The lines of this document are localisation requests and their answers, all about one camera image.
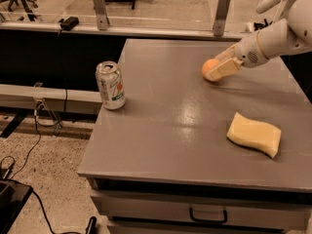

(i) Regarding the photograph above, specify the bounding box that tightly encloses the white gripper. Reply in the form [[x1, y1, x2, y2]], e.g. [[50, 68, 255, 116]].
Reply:
[[214, 32, 268, 80]]

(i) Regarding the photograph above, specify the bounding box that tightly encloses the orange fruit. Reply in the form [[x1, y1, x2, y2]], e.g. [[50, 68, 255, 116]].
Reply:
[[202, 58, 221, 82]]

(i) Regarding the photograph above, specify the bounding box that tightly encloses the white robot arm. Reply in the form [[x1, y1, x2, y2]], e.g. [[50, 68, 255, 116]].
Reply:
[[202, 0, 312, 82]]

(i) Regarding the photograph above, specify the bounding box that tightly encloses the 7up soda can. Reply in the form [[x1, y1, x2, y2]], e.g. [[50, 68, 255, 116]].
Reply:
[[96, 61, 126, 110]]

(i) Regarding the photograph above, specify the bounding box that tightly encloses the yellow sponge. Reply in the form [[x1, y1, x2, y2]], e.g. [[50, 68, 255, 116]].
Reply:
[[226, 112, 282, 158]]

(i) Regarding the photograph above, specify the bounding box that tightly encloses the black power adapter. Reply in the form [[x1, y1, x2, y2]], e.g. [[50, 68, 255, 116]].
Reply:
[[60, 17, 79, 31]]

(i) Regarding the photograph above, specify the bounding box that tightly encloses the black box on floor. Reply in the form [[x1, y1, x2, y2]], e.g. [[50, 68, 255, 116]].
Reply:
[[0, 180, 33, 234]]

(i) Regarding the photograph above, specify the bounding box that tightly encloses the right metal bracket post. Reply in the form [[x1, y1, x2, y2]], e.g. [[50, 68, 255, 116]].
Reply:
[[213, 0, 231, 37]]

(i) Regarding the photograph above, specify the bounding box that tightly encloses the metal bracket post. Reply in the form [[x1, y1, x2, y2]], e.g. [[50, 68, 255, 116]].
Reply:
[[93, 0, 109, 30], [213, 0, 231, 37]]

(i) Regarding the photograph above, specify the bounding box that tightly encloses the left metal bracket post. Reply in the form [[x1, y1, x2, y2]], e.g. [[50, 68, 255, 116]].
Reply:
[[93, 0, 109, 30]]

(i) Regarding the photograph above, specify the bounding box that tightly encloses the grey drawer with handle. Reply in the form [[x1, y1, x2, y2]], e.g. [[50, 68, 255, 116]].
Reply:
[[91, 190, 311, 234]]

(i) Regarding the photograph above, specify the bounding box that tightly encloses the black floor cable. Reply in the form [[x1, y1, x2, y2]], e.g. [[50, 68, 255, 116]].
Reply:
[[0, 88, 91, 234]]

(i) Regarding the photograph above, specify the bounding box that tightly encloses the grey metal rail beam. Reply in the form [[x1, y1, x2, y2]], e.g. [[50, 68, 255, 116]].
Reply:
[[0, 84, 101, 115]]

